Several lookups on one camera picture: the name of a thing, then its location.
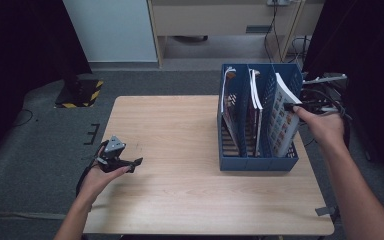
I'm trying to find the purple magazine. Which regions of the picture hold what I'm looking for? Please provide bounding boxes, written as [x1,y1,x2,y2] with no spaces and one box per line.
[248,68,258,158]
[252,69,264,158]

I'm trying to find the white cabinet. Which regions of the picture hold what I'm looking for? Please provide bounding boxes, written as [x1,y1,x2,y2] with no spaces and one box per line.
[61,0,158,64]

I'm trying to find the black yellow-striped stand base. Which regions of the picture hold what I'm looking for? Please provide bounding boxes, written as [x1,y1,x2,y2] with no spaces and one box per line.
[54,74,104,109]

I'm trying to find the white picture-grid book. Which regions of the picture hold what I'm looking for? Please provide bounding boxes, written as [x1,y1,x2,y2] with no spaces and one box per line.
[267,72,304,158]

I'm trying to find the blue plastic file rack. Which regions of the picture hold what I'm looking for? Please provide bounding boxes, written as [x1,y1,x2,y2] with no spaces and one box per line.
[217,63,304,172]

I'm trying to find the light wooden desk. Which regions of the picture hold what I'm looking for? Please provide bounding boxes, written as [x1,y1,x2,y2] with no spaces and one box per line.
[146,0,326,69]

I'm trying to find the black desk cables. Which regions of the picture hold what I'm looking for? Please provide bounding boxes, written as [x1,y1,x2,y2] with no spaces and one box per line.
[263,0,313,64]

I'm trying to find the dark curtain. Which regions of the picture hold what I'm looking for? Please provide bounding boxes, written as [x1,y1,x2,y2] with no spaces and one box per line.
[301,0,384,181]
[0,0,93,168]

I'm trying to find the black floor cable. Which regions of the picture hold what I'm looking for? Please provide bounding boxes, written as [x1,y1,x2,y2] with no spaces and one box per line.
[13,109,34,128]

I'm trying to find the person's left hand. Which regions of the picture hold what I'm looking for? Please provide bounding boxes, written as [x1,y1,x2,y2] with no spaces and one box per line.
[79,165,131,201]

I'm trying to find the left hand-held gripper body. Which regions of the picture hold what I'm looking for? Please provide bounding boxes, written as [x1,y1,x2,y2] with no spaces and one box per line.
[94,134,136,174]

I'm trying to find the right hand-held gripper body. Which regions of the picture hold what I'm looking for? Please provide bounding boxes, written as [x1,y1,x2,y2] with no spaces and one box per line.
[301,73,348,116]

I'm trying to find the person's right hand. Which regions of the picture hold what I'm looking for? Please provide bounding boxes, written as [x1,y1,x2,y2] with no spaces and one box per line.
[293,107,346,149]

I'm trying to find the grey tape piece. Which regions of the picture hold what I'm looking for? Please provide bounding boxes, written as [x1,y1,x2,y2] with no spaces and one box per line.
[314,206,337,217]

